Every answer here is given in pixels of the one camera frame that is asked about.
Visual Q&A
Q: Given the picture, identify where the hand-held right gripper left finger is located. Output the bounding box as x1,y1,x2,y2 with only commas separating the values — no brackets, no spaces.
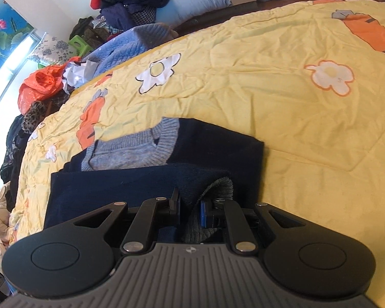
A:
71,187,182,256

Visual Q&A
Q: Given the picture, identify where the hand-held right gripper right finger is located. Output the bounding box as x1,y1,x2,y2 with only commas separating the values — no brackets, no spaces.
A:
199,198,309,255

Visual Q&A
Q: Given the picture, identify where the navy and grey knitted sweater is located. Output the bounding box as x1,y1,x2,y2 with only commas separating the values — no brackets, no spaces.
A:
44,117,265,245

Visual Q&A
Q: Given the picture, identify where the dark clothes pile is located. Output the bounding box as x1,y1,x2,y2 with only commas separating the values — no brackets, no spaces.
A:
0,115,31,213

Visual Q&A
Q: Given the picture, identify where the yellow flower print quilt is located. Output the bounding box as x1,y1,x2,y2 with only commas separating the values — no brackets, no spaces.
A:
9,0,385,299

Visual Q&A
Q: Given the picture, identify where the white plastic bag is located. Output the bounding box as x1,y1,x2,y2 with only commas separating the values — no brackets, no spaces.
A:
62,59,99,90

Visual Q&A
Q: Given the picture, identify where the light blue knitted blanket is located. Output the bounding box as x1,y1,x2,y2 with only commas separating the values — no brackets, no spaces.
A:
83,22,179,81

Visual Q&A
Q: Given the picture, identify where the leopard print cloth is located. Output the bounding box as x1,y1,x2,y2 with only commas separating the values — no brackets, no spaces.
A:
22,101,51,133

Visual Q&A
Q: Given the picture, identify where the orange plastic bag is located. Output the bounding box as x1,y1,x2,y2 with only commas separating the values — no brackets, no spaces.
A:
17,56,83,117

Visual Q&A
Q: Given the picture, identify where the green plastic stool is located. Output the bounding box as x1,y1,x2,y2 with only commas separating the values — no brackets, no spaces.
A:
69,35,94,56

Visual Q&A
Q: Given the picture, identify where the houndstooth cloth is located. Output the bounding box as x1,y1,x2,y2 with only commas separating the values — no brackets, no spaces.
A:
130,6,158,27

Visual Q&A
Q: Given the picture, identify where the dark blue knitted garment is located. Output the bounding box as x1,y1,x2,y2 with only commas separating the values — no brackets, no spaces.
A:
101,3,139,33

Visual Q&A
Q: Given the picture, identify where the grey floral pillow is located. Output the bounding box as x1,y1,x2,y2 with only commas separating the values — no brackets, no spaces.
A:
27,33,77,67

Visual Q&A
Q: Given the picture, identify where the dark backpack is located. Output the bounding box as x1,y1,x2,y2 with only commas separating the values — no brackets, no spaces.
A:
69,16,94,41

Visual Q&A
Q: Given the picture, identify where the light blue pillow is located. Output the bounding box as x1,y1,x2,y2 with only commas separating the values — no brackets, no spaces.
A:
155,0,232,29

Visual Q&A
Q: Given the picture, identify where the lotus wall poster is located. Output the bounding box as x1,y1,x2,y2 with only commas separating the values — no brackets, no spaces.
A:
0,0,49,118

